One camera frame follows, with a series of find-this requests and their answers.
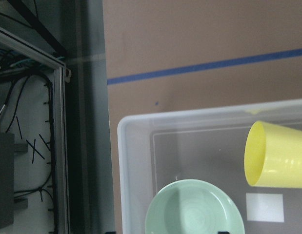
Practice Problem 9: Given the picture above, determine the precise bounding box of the aluminium frame rail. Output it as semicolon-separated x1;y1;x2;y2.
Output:
0;27;70;234

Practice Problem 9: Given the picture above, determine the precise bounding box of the yellow paper cup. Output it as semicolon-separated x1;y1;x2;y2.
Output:
244;121;302;188

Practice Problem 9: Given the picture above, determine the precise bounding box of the clear plastic box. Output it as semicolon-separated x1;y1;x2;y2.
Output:
117;99;302;234

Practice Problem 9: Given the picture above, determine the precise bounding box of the green ceramic bowl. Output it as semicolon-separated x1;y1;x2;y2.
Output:
144;179;245;234

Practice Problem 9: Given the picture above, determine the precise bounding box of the dark grey box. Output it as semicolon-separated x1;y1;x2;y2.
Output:
0;133;14;229

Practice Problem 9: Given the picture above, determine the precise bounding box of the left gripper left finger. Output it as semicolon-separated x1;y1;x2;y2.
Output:
104;231;116;234

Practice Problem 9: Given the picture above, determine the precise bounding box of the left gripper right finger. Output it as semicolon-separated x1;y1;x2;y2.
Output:
217;231;229;234

